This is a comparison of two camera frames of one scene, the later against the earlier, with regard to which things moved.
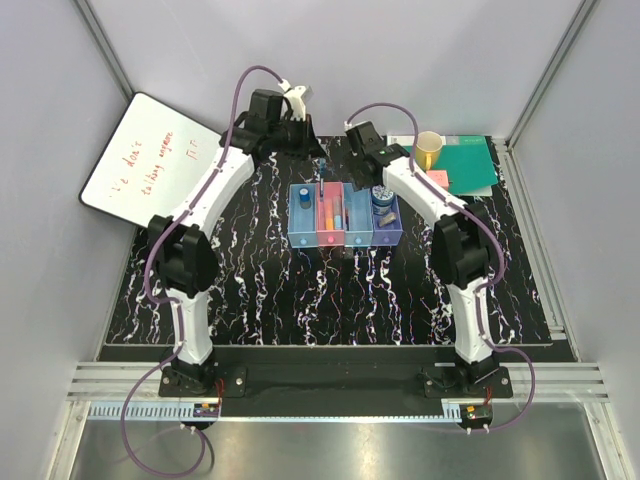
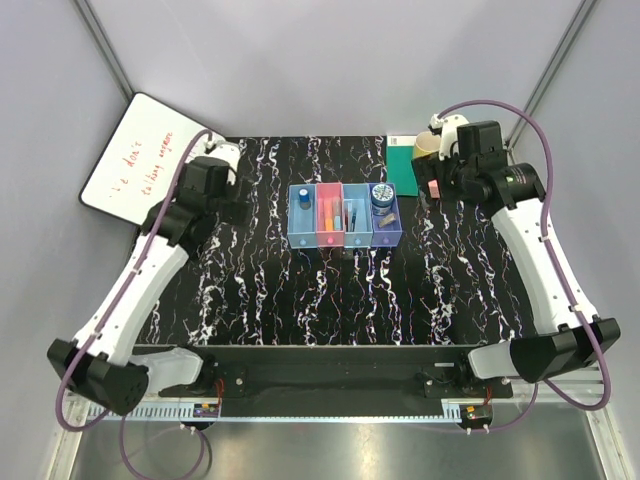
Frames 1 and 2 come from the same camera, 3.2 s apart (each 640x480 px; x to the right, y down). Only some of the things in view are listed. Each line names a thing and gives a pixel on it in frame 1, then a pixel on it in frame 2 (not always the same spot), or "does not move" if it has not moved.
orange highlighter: (329, 215) does not move
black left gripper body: (292, 137) -> (230, 211)
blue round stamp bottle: (305, 200) does not move
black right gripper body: (358, 176) -> (451, 173)
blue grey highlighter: (337, 212) does not move
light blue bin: (303, 224) does not move
